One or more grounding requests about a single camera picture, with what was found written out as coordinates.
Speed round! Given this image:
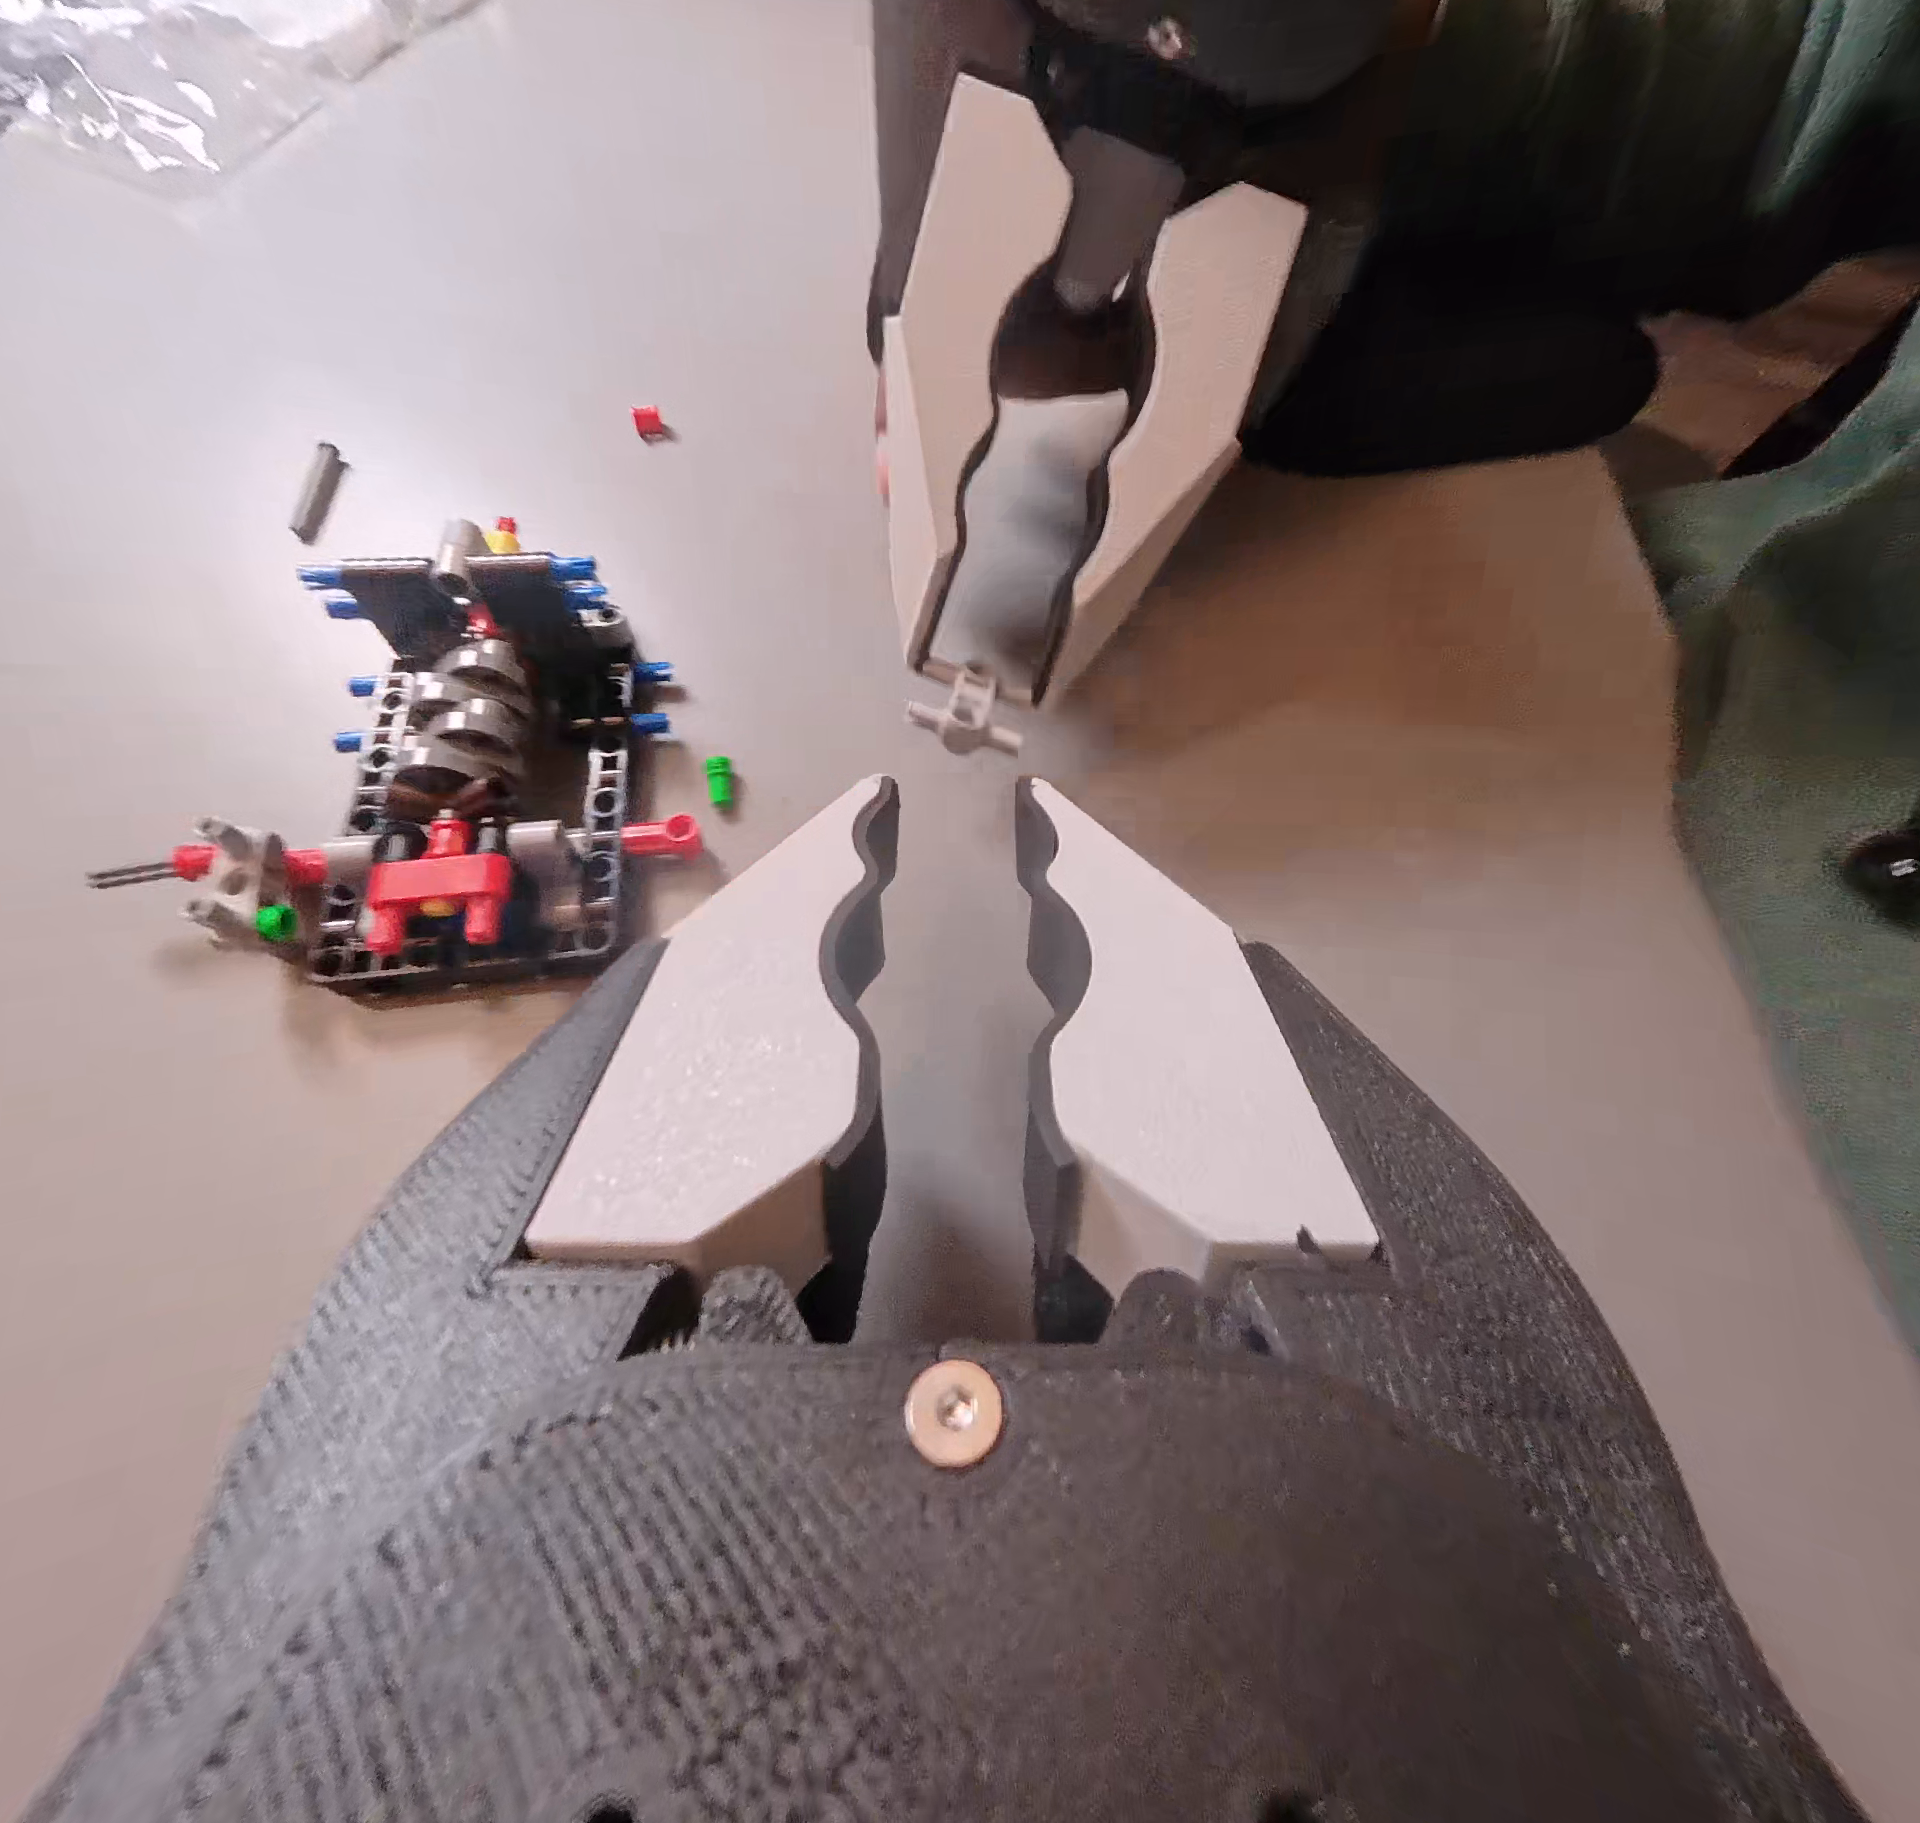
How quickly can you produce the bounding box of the person's green sweatshirt torso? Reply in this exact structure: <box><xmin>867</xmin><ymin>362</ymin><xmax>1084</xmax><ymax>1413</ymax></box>
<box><xmin>1627</xmin><ymin>338</ymin><xmax>1920</xmax><ymax>1352</ymax></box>

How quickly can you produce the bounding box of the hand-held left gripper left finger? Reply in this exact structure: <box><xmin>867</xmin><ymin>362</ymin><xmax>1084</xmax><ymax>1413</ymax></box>
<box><xmin>522</xmin><ymin>773</ymin><xmax>902</xmax><ymax>1331</ymax></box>

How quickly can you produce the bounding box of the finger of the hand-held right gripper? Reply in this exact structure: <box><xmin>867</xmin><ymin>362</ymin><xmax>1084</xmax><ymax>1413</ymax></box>
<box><xmin>878</xmin><ymin>69</ymin><xmax>1090</xmax><ymax>670</ymax></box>
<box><xmin>1032</xmin><ymin>181</ymin><xmax>1311</xmax><ymax>712</ymax></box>

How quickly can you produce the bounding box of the person's right forearm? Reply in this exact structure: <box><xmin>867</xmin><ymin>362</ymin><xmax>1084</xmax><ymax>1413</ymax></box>
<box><xmin>1359</xmin><ymin>0</ymin><xmax>1920</xmax><ymax>341</ymax></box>

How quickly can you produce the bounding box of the black lego chassis assembly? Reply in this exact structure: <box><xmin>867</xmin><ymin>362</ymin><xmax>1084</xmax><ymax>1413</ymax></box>
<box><xmin>87</xmin><ymin>511</ymin><xmax>709</xmax><ymax>1001</ymax></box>

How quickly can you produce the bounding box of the light grey lego connector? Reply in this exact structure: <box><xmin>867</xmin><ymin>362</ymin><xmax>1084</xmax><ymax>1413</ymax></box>
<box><xmin>906</xmin><ymin>662</ymin><xmax>1027</xmax><ymax>756</ymax></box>

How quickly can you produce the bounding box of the crumpled clear plastic bag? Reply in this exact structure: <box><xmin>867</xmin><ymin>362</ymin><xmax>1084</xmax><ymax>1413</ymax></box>
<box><xmin>0</xmin><ymin>0</ymin><xmax>496</xmax><ymax>178</ymax></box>

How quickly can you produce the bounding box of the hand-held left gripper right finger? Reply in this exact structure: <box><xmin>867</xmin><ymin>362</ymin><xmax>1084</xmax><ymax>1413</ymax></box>
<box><xmin>1014</xmin><ymin>776</ymin><xmax>1382</xmax><ymax>1337</ymax></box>

